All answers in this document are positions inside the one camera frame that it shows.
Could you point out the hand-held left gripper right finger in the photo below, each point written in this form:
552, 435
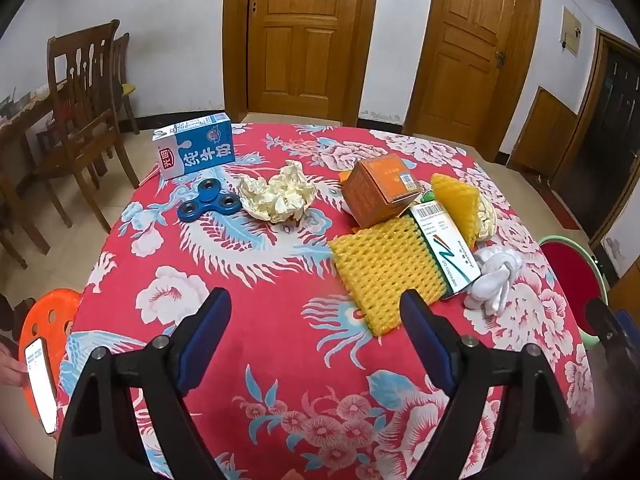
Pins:
420, 335

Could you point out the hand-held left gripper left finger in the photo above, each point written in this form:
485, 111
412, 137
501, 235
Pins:
207, 340

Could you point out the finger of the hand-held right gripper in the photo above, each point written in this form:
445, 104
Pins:
607, 327

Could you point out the red bin green rim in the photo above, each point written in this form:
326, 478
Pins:
570, 270

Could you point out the large yellow foam net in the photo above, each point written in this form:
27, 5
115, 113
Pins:
385, 270

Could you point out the white green barcode box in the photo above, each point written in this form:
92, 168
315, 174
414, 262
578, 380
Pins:
447, 250

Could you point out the white cloth glove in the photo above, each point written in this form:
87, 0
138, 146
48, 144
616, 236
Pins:
492, 280

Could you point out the small yellow foam net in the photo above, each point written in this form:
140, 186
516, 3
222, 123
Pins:
457, 205

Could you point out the small cream paper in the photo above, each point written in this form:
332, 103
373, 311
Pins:
487, 217

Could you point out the small green toy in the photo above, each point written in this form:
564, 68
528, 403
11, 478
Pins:
428, 196

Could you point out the orange cardboard box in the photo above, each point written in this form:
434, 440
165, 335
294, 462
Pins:
372, 195

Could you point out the cream tissue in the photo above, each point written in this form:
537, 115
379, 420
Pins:
277, 195

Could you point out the wooden sideboard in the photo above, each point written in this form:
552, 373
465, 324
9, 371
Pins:
627, 290

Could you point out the red floral tablecloth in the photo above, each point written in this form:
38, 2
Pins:
280, 270

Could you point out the red doormat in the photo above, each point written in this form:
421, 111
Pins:
562, 212

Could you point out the blue fidget spinner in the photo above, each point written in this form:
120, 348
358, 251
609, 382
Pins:
207, 202

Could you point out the orange plastic stool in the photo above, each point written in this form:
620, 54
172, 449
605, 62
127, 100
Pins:
47, 310

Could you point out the smartphone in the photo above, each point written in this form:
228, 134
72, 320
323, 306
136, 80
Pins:
40, 385

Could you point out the blue milk carton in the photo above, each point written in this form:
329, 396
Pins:
200, 152

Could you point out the dark entrance door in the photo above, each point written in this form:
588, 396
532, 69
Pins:
605, 125

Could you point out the dark wooden chair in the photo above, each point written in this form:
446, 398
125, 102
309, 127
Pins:
121, 55
75, 152

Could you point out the yellow seat cushion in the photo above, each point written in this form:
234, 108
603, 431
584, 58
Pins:
127, 89

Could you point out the wooden door with latch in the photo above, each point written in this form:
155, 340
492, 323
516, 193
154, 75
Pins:
465, 70

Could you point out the wooden dining table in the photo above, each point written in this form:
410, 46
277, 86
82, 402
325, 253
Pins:
15, 135

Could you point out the plain wooden door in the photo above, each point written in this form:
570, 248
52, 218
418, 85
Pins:
300, 50

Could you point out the low wooden wall cabinet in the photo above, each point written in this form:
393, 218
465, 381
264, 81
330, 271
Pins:
542, 130

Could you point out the wall electrical box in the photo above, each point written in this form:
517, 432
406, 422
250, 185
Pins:
570, 30

